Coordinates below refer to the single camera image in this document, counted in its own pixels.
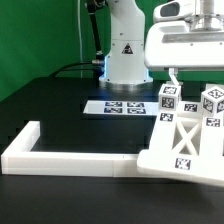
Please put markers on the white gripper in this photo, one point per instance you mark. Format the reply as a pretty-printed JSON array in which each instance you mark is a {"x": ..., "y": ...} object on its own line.
[{"x": 186, "y": 35}]

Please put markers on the white tagged cube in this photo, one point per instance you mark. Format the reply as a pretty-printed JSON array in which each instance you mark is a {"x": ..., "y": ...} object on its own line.
[
  {"x": 212, "y": 100},
  {"x": 169, "y": 96}
]

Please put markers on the white H-shaped chair back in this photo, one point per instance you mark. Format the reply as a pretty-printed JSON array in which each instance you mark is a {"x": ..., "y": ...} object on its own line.
[{"x": 186, "y": 144}]

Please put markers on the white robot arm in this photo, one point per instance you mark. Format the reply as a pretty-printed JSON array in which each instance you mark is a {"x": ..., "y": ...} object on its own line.
[{"x": 125, "y": 62}]

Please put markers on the white tag base sheet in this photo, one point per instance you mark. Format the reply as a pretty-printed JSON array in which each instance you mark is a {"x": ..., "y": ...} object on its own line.
[{"x": 138, "y": 108}]

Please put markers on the white U-shaped fence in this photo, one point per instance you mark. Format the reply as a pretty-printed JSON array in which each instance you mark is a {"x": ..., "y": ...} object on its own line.
[{"x": 19, "y": 159}]

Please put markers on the black camera pole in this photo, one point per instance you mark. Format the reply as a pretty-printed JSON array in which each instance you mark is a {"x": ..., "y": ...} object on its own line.
[{"x": 92, "y": 6}]

